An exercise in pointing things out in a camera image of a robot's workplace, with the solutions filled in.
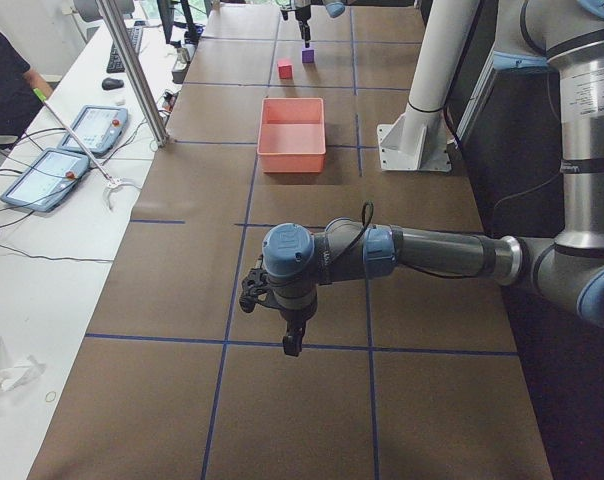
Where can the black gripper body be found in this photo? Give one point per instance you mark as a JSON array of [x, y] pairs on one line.
[[295, 318]]

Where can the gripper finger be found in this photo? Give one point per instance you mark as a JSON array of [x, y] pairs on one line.
[[301, 25], [289, 341], [298, 338], [307, 32]]

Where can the purple foam block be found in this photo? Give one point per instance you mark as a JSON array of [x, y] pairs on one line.
[[308, 55]]

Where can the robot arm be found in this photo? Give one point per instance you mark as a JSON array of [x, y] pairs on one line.
[[567, 270], [302, 11]]

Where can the pink plastic bin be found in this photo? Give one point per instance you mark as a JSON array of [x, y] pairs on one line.
[[292, 136]]

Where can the red foam block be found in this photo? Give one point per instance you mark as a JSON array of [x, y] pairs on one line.
[[285, 69]]

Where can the black computer mouse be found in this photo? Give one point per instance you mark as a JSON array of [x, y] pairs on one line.
[[109, 84]]

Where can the white grabber stick tool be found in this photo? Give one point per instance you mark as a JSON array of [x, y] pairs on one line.
[[112, 183]]

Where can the far teach pendant tablet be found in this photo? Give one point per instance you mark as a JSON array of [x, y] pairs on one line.
[[99, 127]]

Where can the teach pendant tablet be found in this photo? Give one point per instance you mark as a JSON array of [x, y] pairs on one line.
[[47, 181], [99, 127]]

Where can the near teach pendant tablet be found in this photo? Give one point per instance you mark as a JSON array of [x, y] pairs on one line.
[[47, 181]]

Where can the crumpled white paper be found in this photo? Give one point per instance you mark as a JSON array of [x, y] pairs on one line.
[[17, 372]]

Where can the seated person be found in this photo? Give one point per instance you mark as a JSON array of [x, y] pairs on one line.
[[19, 104]]

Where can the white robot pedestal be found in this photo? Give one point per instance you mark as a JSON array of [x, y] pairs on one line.
[[417, 140]]

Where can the aluminium frame post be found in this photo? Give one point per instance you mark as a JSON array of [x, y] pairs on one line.
[[115, 24]]

